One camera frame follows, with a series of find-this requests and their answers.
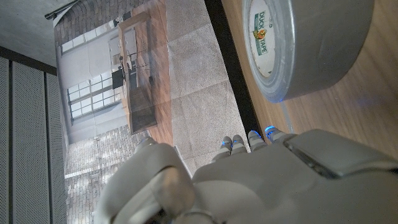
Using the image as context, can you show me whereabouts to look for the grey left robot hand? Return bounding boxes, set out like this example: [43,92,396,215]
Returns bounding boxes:
[92,125,398,224]

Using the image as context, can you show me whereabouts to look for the black backdrop stand pole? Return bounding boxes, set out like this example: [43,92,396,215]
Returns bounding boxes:
[44,0,82,21]

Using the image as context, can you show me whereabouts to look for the perforated partition panel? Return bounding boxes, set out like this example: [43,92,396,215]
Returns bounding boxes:
[0,45,68,224]

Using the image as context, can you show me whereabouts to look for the printed room backdrop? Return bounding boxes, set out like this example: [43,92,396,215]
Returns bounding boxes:
[52,0,250,224]

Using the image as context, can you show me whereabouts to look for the grey duct tape roll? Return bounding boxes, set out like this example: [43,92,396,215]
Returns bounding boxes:
[241,0,376,104]

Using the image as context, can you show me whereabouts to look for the wooden table edge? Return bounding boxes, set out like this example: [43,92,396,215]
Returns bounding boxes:
[279,101,295,135]

